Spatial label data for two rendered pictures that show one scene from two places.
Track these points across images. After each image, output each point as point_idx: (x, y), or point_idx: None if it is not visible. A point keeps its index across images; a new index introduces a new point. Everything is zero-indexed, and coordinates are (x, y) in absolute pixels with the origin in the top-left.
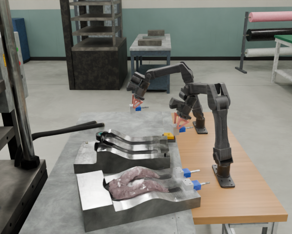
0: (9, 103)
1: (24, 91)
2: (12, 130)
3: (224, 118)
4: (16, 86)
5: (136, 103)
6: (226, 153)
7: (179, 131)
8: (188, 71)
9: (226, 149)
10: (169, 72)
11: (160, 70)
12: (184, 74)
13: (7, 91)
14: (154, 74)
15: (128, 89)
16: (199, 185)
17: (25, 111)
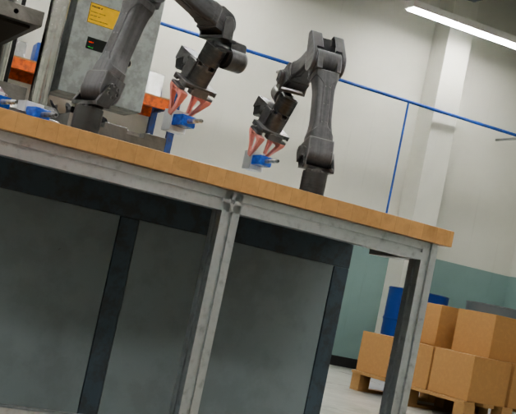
0: (65, 75)
1: (130, 95)
2: (20, 90)
3: (126, 11)
4: (47, 21)
5: (268, 154)
6: (93, 80)
7: (172, 121)
8: (313, 43)
9: (97, 71)
10: (305, 60)
11: (298, 59)
12: (308, 54)
13: (71, 56)
14: (289, 71)
15: (253, 111)
16: None
17: (43, 65)
